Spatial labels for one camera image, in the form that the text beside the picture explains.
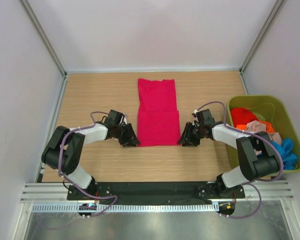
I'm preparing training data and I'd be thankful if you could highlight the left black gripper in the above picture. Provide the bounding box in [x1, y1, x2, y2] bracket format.
[114, 123, 140, 148]

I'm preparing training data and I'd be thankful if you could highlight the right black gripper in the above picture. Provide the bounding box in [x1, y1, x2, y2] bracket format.
[177, 122, 204, 147]

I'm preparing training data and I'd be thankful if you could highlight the magenta red t shirt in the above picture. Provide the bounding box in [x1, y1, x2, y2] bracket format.
[137, 78, 181, 147]

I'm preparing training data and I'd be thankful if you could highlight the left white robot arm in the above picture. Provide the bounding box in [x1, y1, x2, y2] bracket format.
[41, 121, 140, 200]

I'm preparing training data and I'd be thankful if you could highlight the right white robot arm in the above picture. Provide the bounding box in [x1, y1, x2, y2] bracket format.
[177, 121, 284, 198]

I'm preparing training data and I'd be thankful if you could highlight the red t shirt in bin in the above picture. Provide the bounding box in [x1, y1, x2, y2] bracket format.
[230, 107, 258, 127]

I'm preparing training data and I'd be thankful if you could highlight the beige pink t shirt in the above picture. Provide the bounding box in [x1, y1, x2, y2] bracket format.
[245, 120, 283, 147]

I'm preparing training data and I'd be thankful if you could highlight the orange t shirt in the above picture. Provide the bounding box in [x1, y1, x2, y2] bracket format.
[235, 120, 275, 133]

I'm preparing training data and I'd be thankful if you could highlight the olive green plastic bin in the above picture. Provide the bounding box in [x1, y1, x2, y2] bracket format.
[226, 95, 300, 174]

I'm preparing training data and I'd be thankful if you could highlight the blue t shirt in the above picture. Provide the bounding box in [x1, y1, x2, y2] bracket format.
[272, 138, 298, 170]

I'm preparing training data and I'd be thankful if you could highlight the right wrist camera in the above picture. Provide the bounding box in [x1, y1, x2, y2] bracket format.
[192, 109, 215, 126]

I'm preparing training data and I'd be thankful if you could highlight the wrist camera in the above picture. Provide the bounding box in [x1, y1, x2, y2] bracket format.
[101, 109, 128, 126]
[192, 109, 215, 126]

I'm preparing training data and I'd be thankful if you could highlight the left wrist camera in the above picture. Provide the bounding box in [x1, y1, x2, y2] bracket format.
[101, 109, 128, 126]

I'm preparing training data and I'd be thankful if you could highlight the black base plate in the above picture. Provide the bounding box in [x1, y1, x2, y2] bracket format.
[67, 181, 246, 205]

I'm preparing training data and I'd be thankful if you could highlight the white slotted cable duct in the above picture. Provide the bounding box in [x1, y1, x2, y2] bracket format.
[31, 202, 219, 214]

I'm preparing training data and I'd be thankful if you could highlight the aluminium frame rail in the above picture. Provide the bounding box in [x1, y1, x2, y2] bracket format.
[20, 180, 294, 203]

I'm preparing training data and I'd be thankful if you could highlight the left aluminium corner post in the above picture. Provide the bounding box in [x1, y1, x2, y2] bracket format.
[19, 0, 67, 78]

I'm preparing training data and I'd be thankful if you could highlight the aluminium corner post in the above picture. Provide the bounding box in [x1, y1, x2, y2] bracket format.
[19, 0, 67, 78]
[238, 0, 287, 76]

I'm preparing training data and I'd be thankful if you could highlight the right aluminium corner post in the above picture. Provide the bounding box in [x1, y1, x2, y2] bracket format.
[238, 0, 287, 76]

